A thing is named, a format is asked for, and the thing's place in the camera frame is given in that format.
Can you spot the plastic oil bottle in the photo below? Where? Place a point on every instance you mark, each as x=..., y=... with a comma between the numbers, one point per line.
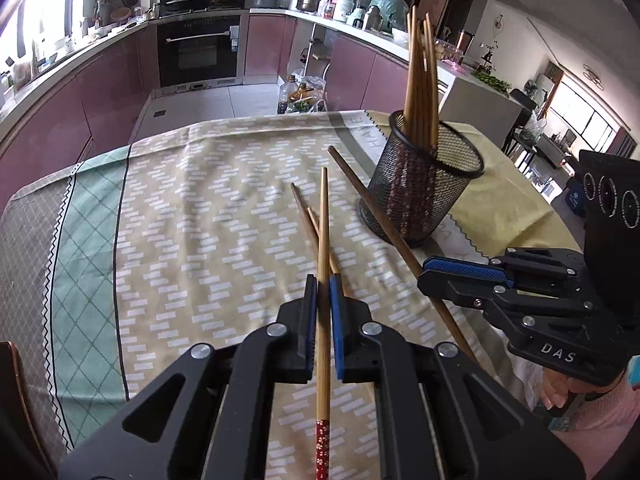
x=287, y=97

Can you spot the plastic bag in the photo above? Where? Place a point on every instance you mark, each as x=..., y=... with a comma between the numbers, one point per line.
x=315, y=92

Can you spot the black built-in oven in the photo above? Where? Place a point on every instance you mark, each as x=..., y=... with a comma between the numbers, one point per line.
x=200, y=52

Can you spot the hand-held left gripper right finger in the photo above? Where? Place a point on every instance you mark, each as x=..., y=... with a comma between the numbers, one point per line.
x=337, y=335

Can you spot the teal appliance under plastic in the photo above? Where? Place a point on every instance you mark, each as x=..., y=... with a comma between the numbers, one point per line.
x=390, y=10

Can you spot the person's right forearm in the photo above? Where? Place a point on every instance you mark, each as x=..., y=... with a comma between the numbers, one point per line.
x=605, y=430

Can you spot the black mesh cup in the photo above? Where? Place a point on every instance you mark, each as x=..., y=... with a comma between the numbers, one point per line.
x=425, y=195

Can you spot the green leafy vegetables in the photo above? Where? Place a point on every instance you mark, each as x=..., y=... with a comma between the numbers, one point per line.
x=492, y=82

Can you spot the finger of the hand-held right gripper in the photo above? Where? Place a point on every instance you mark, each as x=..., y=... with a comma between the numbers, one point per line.
x=460, y=292
x=465, y=267

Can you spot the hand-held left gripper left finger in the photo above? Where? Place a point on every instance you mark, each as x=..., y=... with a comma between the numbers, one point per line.
x=309, y=330

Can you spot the steel flask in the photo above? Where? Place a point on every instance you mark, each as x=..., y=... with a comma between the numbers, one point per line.
x=372, y=17

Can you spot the white container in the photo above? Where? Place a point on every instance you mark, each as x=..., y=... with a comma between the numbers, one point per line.
x=342, y=9

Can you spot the dark slab with brown rim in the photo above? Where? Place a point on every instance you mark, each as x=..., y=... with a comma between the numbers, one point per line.
x=20, y=400

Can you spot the group of wooden chopsticks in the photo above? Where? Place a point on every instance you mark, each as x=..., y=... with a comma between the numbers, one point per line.
x=417, y=85

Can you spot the person's right hand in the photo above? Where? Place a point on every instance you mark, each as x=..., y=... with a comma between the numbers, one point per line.
x=557, y=390

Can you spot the pink base cabinets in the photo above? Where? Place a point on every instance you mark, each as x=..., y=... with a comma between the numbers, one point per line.
x=365, y=75
x=75, y=105

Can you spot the copper tumbler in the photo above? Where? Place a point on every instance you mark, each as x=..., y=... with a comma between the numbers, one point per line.
x=465, y=42

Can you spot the patchwork printed tablecloth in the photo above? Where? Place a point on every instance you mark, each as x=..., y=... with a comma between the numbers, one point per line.
x=200, y=210

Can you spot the clear food container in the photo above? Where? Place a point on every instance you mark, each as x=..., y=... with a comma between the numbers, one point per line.
x=450, y=51

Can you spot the kitchen window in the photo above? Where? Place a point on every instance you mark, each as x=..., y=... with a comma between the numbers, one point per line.
x=40, y=5

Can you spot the dark brown wooden chopstick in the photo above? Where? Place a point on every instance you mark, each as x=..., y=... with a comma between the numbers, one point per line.
x=350, y=178

